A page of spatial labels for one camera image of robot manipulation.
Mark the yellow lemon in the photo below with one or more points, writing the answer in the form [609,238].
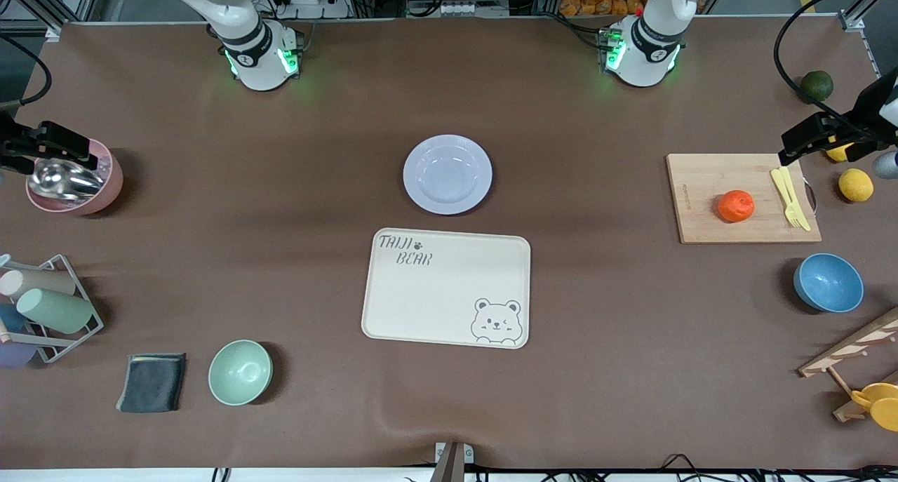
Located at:
[839,154]
[856,185]

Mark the aluminium frame profile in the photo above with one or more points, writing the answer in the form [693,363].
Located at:
[852,22]
[52,31]

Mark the pale green cup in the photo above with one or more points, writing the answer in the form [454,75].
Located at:
[56,311]

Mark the wooden peg rack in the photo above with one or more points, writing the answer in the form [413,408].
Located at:
[852,345]

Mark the dark green lime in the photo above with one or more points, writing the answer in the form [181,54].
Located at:
[817,86]

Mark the purple cup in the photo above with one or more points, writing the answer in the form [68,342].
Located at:
[14,356]

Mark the yellow plastic fork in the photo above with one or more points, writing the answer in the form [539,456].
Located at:
[793,214]

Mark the lavender round plate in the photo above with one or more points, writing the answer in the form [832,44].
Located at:
[447,175]

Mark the blue bowl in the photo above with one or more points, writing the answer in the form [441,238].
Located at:
[828,283]

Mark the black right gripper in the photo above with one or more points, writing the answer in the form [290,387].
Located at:
[8,139]

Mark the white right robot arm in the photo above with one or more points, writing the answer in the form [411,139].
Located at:
[256,64]

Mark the grey metal camera bracket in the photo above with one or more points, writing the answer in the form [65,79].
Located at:
[452,461]

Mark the pale green bowl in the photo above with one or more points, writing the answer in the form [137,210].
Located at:
[240,372]

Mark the beige cup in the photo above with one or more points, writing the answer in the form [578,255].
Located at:
[38,282]

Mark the yellow plastic fork and knife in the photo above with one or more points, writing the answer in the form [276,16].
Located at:
[804,214]

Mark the blue cup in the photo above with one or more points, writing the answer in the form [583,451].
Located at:
[10,319]

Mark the dark grey folded cloth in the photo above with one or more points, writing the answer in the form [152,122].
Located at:
[151,383]

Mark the wooden cutting board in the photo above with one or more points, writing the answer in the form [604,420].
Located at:
[729,180]

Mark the cream tray with bear print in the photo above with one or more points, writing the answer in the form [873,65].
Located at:
[445,289]

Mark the yellow mug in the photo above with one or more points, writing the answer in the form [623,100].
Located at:
[882,406]

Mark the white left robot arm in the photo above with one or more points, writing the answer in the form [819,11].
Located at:
[642,54]

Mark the white power strip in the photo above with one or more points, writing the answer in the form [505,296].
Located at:
[316,3]

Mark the pink bowl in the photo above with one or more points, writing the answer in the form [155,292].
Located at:
[77,207]

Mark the orange fruit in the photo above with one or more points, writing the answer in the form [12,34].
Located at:
[736,206]

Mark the metal scoop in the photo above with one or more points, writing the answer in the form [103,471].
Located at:
[63,180]

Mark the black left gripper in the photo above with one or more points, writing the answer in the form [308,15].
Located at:
[865,108]

